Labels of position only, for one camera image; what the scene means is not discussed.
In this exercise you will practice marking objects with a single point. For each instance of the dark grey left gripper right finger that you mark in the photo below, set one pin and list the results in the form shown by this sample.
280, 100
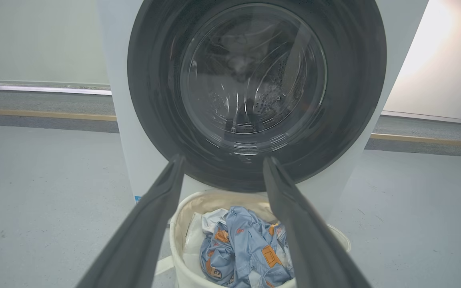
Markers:
310, 248

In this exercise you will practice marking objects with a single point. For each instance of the round dark glass washer door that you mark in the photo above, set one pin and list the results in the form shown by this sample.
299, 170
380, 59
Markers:
154, 100

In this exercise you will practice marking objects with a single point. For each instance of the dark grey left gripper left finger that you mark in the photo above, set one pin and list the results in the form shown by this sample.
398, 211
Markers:
142, 240

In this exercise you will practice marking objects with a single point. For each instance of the white cloth bundle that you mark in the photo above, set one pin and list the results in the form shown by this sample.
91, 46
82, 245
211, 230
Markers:
192, 248

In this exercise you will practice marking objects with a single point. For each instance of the silver wall rail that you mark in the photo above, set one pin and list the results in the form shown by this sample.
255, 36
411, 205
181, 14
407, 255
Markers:
34, 88

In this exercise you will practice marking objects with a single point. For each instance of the blue orange patterned garment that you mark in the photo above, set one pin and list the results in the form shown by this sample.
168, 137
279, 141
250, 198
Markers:
246, 240

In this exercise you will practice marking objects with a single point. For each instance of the cream canvas laundry basket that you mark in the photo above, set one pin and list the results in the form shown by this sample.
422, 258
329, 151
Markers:
184, 224

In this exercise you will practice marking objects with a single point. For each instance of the white washing machine body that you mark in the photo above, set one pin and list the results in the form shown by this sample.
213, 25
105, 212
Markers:
122, 120

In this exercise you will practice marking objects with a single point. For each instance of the perforated steel washer drum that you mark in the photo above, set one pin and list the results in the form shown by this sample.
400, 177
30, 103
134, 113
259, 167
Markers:
270, 92

